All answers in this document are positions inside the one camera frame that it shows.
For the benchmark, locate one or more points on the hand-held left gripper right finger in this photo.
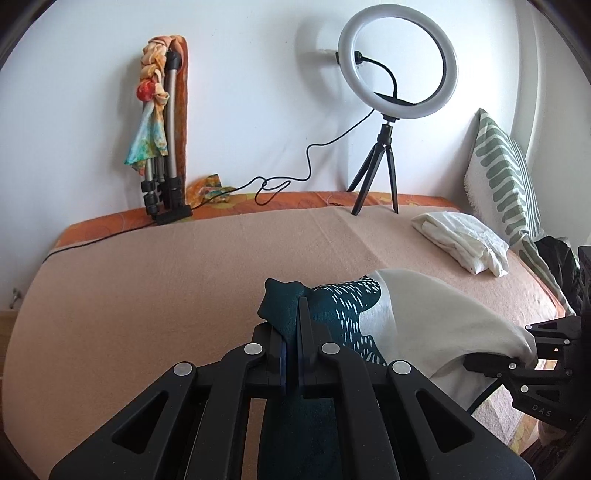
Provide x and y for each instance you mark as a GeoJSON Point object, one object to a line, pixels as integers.
{"type": "Point", "coordinates": [303, 341]}

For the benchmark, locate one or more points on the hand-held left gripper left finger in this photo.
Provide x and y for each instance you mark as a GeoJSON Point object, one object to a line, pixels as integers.
{"type": "Point", "coordinates": [281, 355]}

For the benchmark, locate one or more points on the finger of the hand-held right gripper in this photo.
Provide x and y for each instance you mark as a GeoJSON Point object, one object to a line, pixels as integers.
{"type": "Point", "coordinates": [551, 333]}
{"type": "Point", "coordinates": [494, 362]}

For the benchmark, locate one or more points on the white and teal printed T-shirt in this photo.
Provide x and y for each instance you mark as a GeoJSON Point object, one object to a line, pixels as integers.
{"type": "Point", "coordinates": [438, 314]}

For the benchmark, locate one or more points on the black garment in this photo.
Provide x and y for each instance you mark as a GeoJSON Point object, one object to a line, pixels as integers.
{"type": "Point", "coordinates": [558, 263]}

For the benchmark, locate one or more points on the folded white shirt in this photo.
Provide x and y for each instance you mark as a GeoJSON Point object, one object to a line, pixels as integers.
{"type": "Point", "coordinates": [461, 235]}

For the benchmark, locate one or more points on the green striped pillow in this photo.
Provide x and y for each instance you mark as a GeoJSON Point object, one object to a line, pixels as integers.
{"type": "Point", "coordinates": [501, 184]}

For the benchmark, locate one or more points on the small colourful cloth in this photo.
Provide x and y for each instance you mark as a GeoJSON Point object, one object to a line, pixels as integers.
{"type": "Point", "coordinates": [207, 187]}

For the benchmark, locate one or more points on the black mini tripod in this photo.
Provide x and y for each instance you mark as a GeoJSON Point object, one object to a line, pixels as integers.
{"type": "Point", "coordinates": [385, 138]}

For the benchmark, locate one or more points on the orange patterned cloth strip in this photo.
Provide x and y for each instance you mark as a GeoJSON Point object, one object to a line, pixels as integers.
{"type": "Point", "coordinates": [183, 115]}

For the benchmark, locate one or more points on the colourful knotted scarf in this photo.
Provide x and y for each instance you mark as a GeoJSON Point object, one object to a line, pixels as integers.
{"type": "Point", "coordinates": [150, 134]}

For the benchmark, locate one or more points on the folded silver tripod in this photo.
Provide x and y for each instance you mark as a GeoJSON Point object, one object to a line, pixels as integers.
{"type": "Point", "coordinates": [171, 115]}

